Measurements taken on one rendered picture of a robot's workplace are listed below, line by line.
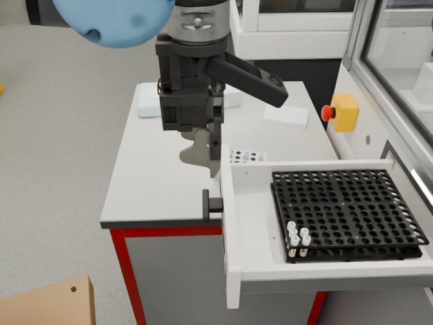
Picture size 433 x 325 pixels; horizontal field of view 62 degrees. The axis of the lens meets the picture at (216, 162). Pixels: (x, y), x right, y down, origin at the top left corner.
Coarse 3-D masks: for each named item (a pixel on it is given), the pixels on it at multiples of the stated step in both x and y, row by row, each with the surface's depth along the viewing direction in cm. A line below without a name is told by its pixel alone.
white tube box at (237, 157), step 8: (240, 152) 92; (248, 152) 91; (256, 152) 91; (264, 152) 91; (232, 160) 89; (240, 160) 89; (248, 160) 89; (256, 160) 89; (264, 160) 89; (216, 176) 88
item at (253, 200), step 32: (352, 160) 74; (384, 160) 74; (256, 192) 75; (416, 192) 66; (256, 224) 68; (256, 256) 63; (256, 288) 56; (288, 288) 57; (320, 288) 57; (352, 288) 57; (384, 288) 58
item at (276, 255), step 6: (270, 216) 68; (270, 222) 67; (270, 228) 66; (270, 234) 65; (276, 234) 65; (270, 240) 64; (276, 240) 64; (276, 246) 63; (276, 252) 62; (276, 258) 61
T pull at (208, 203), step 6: (204, 192) 64; (204, 198) 63; (210, 198) 63; (216, 198) 63; (204, 204) 62; (210, 204) 62; (216, 204) 62; (222, 204) 62; (204, 210) 61; (210, 210) 61; (216, 210) 61; (222, 210) 62; (204, 216) 60; (204, 222) 60
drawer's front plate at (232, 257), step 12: (228, 156) 69; (228, 168) 66; (228, 180) 64; (228, 192) 62; (228, 204) 59; (228, 216) 58; (228, 228) 56; (228, 240) 54; (228, 252) 52; (228, 264) 51; (240, 264) 51; (228, 276) 52; (240, 276) 51; (228, 288) 53; (228, 300) 55
